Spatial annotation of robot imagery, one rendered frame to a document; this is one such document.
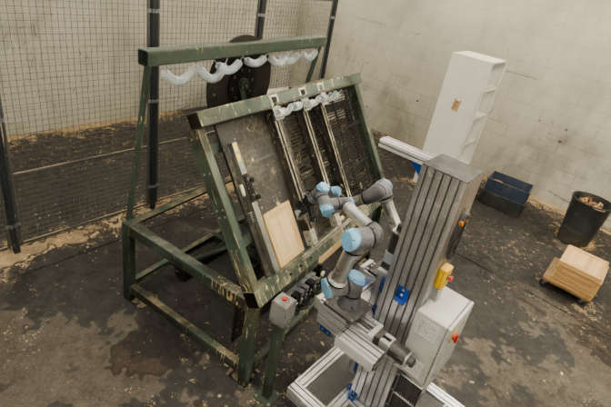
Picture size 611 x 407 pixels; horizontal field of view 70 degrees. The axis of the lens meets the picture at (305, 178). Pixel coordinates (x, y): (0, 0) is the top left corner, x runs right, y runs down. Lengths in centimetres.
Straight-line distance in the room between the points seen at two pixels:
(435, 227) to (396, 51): 644
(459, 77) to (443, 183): 437
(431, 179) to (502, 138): 569
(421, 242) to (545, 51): 558
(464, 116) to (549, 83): 162
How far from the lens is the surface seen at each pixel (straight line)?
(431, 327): 262
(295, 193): 329
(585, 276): 558
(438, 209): 235
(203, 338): 361
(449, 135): 672
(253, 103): 306
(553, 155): 783
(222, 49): 338
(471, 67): 651
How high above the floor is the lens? 286
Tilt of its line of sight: 27 degrees down
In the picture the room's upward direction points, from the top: 10 degrees clockwise
